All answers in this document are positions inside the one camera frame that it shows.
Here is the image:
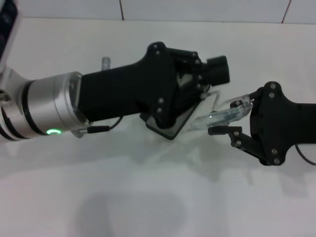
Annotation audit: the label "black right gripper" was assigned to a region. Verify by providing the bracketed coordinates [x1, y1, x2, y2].
[208, 82, 316, 166]

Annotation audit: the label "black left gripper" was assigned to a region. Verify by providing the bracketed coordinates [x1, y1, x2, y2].
[80, 41, 179, 128]

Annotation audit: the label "clear transparent glasses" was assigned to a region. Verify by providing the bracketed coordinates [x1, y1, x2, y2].
[186, 90, 254, 131]

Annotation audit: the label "black glasses case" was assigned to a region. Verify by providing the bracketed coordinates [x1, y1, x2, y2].
[140, 83, 213, 141]

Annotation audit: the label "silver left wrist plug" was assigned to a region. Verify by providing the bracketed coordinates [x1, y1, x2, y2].
[101, 57, 112, 71]

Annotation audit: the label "left arm connector cable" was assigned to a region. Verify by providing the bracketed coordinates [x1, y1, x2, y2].
[78, 117, 123, 136]

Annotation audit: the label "arm connector cable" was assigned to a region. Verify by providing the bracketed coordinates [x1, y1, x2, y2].
[295, 145, 316, 165]
[78, 117, 123, 136]

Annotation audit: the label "right arm connector cable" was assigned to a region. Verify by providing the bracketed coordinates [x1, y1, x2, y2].
[295, 145, 316, 165]

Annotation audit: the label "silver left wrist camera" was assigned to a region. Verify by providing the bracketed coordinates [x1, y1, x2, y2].
[0, 0, 22, 72]

